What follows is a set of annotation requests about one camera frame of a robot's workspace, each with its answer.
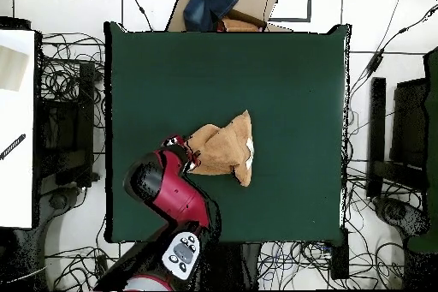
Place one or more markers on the peach terry towel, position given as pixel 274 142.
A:
pixel 222 151

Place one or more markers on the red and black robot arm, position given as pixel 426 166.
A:
pixel 171 192

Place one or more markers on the dark green table cloth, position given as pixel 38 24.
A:
pixel 154 83

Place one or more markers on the black equipment stand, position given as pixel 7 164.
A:
pixel 85 83

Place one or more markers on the office chair base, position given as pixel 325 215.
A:
pixel 58 201
pixel 397 213

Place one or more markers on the orange cloth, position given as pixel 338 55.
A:
pixel 239 26

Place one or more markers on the blue jeans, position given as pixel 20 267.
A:
pixel 205 4

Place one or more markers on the black power strip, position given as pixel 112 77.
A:
pixel 102 266

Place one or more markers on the black striped tool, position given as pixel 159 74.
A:
pixel 13 145

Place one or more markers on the white table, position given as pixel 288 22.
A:
pixel 17 185

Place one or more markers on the beige block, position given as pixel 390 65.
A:
pixel 12 69

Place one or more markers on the black panel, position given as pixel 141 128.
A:
pixel 409 124

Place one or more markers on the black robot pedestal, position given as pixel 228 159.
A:
pixel 232 264

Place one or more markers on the black upright post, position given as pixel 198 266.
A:
pixel 376 117

